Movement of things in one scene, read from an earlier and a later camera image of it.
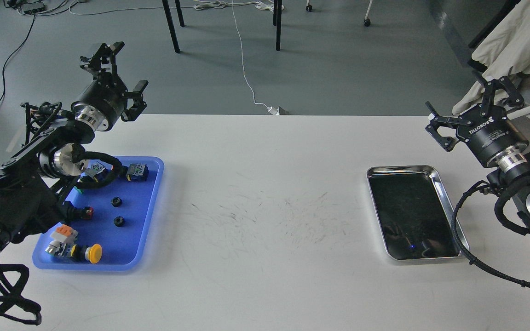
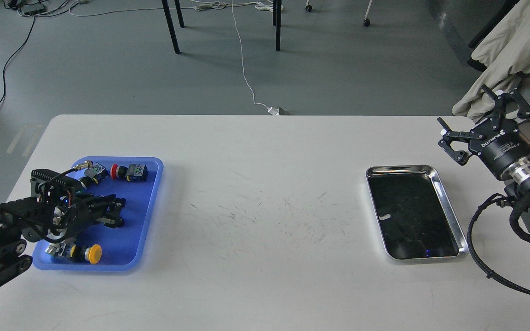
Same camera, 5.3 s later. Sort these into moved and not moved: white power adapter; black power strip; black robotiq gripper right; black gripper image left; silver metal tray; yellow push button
Moved: black gripper image left; black robotiq gripper right
Not moved: white power adapter; silver metal tray; yellow push button; black power strip
